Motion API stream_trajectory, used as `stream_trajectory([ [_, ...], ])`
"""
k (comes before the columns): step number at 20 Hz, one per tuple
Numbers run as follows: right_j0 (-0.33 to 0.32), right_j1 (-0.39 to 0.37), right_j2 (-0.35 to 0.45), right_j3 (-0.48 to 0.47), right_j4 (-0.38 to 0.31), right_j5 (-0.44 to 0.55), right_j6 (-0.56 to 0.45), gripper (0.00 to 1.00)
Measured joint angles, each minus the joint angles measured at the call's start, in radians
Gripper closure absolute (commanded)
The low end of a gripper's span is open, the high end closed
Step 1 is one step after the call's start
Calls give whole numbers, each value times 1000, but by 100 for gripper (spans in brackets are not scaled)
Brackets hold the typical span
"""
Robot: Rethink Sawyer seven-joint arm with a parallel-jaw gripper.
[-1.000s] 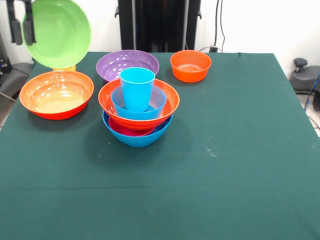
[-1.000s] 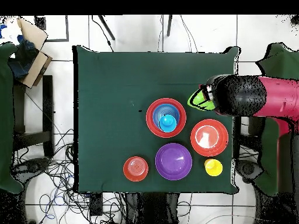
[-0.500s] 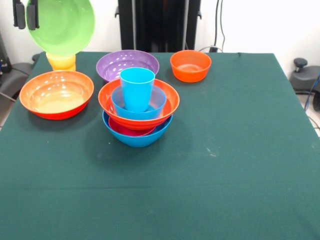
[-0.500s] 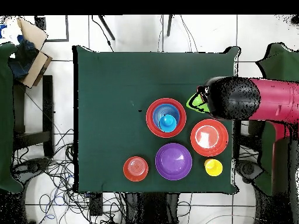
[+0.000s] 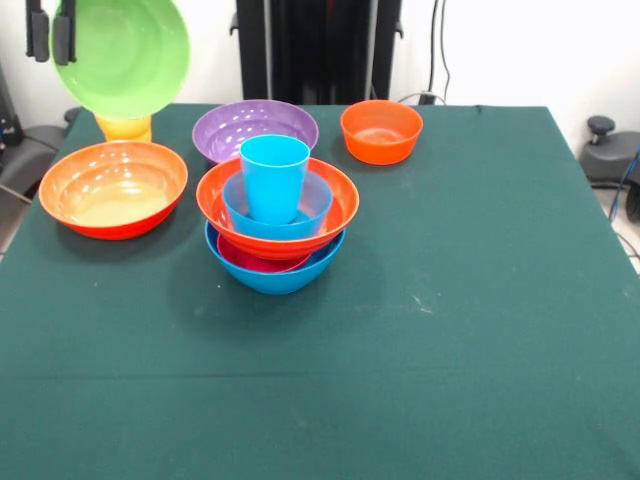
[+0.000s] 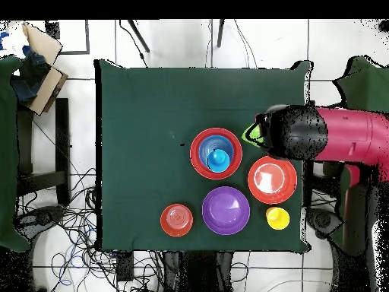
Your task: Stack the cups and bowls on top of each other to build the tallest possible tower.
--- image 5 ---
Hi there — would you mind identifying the pink bowl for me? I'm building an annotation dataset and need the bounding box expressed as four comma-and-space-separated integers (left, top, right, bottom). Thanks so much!
216, 233, 314, 274

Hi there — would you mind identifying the orange cup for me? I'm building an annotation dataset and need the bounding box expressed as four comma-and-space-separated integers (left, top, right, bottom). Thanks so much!
102, 124, 153, 144

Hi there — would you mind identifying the yellow cup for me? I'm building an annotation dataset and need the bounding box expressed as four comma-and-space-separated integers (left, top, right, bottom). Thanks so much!
94, 113, 153, 136

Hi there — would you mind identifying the small blue bowl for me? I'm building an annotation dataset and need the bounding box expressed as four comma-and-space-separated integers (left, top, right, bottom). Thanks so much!
221, 172, 334, 242

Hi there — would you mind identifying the purple bowl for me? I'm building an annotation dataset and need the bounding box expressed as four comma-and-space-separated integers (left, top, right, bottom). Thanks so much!
191, 98, 320, 165

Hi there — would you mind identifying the grey pedestal foot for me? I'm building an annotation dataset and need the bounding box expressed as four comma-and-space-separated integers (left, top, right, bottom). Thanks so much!
579, 115, 640, 184
0, 107, 80, 201

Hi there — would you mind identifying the blue cable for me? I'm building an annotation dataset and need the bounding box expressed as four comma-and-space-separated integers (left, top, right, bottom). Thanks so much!
607, 144, 640, 224

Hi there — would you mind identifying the large orange bowl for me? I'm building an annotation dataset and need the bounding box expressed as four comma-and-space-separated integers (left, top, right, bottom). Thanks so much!
38, 141, 189, 241
195, 156, 361, 261

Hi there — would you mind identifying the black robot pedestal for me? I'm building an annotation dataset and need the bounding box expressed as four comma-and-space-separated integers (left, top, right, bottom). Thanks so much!
229, 0, 404, 106

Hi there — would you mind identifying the small orange bowl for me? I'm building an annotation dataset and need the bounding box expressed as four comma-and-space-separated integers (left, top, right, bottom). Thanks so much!
340, 99, 424, 166

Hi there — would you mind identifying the blue cup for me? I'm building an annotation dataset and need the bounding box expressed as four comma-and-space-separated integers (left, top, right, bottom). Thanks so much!
239, 134, 311, 225

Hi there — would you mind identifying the green bowl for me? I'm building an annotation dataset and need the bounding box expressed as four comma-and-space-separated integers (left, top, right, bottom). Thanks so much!
51, 0, 192, 120

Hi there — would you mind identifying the black cable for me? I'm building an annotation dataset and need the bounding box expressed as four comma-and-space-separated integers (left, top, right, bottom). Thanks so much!
427, 0, 454, 104

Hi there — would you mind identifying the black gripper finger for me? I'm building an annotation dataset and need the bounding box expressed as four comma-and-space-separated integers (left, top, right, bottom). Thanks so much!
52, 0, 78, 67
25, 0, 51, 63

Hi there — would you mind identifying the dark green tablecloth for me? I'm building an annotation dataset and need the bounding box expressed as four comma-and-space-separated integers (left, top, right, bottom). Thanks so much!
0, 102, 640, 480

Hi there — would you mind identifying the large blue bowl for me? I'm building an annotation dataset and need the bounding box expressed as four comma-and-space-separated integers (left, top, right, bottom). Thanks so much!
204, 219, 347, 296

